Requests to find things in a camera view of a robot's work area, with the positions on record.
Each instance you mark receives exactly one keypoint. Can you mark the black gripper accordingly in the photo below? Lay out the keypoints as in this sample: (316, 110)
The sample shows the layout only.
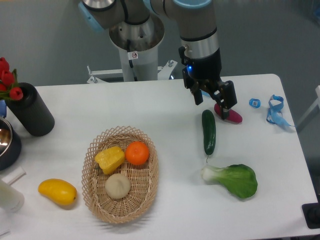
(203, 74)

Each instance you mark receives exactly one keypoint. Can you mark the yellow bell pepper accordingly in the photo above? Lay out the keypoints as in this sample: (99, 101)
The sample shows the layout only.
(110, 159)

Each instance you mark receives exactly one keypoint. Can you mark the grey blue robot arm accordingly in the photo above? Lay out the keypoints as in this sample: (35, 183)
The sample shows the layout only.
(196, 19)

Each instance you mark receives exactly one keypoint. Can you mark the woven wicker basket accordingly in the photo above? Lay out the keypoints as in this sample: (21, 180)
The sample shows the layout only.
(143, 178)

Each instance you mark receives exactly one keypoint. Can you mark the blue curved tape strip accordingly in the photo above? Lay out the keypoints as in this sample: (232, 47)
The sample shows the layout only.
(205, 94)

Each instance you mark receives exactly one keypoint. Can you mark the green cucumber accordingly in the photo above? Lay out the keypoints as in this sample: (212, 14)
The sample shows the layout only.
(209, 131)

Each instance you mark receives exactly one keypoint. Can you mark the purple sweet potato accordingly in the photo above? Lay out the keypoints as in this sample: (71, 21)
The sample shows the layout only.
(230, 116)

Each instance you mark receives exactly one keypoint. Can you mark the blue tape roll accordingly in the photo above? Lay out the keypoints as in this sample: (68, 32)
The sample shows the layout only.
(254, 103)

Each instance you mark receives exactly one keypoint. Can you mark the blue crumpled tape strip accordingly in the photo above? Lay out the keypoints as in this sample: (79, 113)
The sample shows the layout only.
(274, 113)

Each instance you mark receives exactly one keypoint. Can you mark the green bok choy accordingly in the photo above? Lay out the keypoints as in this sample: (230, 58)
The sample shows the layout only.
(239, 179)

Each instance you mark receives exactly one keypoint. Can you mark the orange fruit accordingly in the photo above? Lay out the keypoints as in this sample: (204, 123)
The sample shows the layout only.
(137, 153)

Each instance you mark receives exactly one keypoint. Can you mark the beige steamed bun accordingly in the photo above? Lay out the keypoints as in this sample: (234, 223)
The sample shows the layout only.
(117, 186)

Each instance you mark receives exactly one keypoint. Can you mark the black device at edge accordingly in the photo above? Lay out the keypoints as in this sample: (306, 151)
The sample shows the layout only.
(311, 212)

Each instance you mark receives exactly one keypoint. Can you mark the yellow mango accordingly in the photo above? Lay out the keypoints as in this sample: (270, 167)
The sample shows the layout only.
(58, 191)

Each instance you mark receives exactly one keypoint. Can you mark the black cylindrical vase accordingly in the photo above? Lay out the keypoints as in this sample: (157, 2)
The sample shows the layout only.
(32, 112)

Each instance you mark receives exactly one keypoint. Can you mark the red tulip flowers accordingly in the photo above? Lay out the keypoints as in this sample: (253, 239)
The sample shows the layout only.
(9, 86)

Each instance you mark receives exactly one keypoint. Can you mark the black steel pot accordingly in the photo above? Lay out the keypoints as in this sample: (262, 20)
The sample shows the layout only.
(10, 145)

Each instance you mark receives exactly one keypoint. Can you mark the small white box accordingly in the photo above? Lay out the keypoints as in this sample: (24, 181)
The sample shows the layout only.
(12, 176)

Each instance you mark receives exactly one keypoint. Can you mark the white translucent bottle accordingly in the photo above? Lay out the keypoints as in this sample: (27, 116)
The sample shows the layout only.
(11, 199)

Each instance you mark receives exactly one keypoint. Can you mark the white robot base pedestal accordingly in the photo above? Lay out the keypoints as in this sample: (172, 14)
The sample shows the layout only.
(138, 48)

